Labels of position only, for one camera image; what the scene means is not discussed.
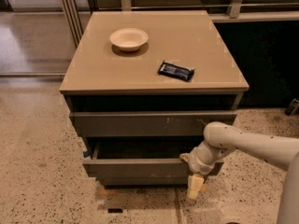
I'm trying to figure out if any grey three-drawer cabinet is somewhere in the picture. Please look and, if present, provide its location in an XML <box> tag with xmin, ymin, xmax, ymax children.
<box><xmin>59</xmin><ymin>10</ymin><xmax>250</xmax><ymax>189</ymax></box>

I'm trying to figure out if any grey top drawer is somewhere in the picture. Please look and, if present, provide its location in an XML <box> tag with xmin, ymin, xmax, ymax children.
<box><xmin>69</xmin><ymin>111</ymin><xmax>236</xmax><ymax>137</ymax></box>

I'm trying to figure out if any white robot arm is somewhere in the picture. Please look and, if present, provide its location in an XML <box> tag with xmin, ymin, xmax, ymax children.
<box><xmin>179</xmin><ymin>121</ymin><xmax>299</xmax><ymax>224</ymax></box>

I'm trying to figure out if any white ceramic bowl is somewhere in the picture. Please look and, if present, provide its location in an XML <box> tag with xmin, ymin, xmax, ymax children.
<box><xmin>109</xmin><ymin>28</ymin><xmax>149</xmax><ymax>52</ymax></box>

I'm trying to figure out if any black snack bar wrapper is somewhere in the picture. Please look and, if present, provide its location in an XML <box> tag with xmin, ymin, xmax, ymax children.
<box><xmin>158</xmin><ymin>61</ymin><xmax>194</xmax><ymax>82</ymax></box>

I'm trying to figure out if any grey bottom drawer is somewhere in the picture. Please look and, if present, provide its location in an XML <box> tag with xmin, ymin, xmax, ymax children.
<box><xmin>99</xmin><ymin>177</ymin><xmax>188</xmax><ymax>186</ymax></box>

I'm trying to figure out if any blue tape piece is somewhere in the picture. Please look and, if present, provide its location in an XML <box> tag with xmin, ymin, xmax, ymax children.
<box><xmin>83</xmin><ymin>151</ymin><xmax>89</xmax><ymax>158</ymax></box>

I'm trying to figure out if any dark object on floor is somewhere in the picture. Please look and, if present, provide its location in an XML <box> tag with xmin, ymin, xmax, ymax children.
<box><xmin>284</xmin><ymin>98</ymin><xmax>299</xmax><ymax>116</ymax></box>

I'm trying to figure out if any grey drawer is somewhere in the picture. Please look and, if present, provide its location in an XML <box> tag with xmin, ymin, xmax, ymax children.
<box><xmin>99</xmin><ymin>177</ymin><xmax>188</xmax><ymax>186</ymax></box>
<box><xmin>69</xmin><ymin>111</ymin><xmax>236</xmax><ymax>137</ymax></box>
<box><xmin>81</xmin><ymin>136</ymin><xmax>224</xmax><ymax>180</ymax></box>

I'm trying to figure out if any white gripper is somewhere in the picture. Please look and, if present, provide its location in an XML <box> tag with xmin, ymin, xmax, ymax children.
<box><xmin>179</xmin><ymin>141</ymin><xmax>221</xmax><ymax>200</ymax></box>

